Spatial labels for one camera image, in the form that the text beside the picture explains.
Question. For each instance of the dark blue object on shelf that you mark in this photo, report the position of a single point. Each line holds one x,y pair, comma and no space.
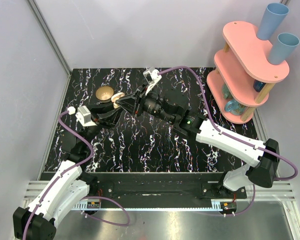
258,85

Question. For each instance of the green ceramic mug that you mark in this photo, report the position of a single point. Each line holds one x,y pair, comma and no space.
226,92

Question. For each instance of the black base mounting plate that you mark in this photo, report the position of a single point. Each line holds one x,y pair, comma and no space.
181,190

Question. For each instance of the pink three-tier shelf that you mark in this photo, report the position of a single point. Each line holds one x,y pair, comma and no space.
242,61

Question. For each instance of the blue cup rear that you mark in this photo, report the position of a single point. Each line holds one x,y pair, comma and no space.
273,16

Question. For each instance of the cream earbud charging case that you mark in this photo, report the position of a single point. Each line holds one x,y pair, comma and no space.
116,97

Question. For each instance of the gold patterned ceramic bowl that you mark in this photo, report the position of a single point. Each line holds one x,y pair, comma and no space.
104,93

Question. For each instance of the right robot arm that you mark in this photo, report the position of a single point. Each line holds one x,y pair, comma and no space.
260,158

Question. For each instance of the blue cup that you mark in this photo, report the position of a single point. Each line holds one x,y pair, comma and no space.
273,16
282,48

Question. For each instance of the blue cup front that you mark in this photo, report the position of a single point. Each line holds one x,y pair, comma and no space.
282,48

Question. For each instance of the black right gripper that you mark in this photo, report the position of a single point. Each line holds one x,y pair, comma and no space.
134,103

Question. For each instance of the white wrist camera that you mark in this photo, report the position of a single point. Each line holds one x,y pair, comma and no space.
152,77
84,116

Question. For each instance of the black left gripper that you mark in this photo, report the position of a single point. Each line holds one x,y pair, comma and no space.
96,118

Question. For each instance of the aluminium frame rail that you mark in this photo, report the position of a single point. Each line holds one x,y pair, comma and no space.
49,36

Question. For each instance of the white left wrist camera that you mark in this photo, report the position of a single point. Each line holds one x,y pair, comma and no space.
84,116

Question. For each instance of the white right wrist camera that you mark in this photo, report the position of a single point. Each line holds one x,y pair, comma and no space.
152,77

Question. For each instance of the blue patterned mug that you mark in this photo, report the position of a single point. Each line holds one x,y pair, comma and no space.
234,107

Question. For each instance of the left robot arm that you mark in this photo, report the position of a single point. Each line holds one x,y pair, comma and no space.
70,187

